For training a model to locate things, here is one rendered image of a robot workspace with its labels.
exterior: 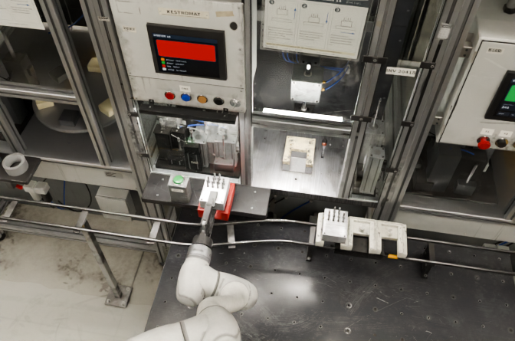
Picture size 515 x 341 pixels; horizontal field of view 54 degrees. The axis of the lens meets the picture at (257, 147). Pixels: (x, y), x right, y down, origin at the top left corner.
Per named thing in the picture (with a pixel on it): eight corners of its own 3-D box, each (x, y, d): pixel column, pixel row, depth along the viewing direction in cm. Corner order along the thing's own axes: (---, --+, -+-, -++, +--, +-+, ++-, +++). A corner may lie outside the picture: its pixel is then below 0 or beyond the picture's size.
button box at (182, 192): (170, 201, 214) (166, 185, 205) (175, 186, 219) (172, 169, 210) (188, 203, 214) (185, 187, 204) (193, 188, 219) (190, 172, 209)
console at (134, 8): (131, 105, 187) (103, -4, 151) (154, 55, 205) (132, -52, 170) (244, 118, 183) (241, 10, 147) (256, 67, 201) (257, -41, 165)
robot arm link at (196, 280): (179, 263, 186) (212, 274, 189) (168, 303, 177) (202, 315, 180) (188, 252, 178) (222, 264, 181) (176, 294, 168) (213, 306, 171)
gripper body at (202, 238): (211, 254, 190) (217, 233, 195) (210, 244, 183) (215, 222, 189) (191, 252, 191) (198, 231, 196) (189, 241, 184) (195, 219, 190)
